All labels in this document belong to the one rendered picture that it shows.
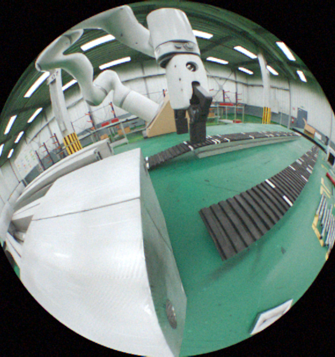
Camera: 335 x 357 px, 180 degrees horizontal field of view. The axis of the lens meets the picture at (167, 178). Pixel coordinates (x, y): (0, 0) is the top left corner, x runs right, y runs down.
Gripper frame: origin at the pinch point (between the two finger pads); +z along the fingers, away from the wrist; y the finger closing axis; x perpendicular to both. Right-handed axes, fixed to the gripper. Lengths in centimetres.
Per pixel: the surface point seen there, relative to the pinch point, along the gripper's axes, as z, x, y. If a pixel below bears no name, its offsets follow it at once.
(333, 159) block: 0, -77, -35
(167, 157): 4.1, 6.0, -1.4
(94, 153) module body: -2.2, 18.5, -4.5
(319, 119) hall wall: -120, -1083, 24
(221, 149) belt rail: 4.9, -7.7, -1.9
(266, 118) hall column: 32, -558, 282
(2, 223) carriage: -5, 51, -20
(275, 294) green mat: 6.0, 1.2, -29.3
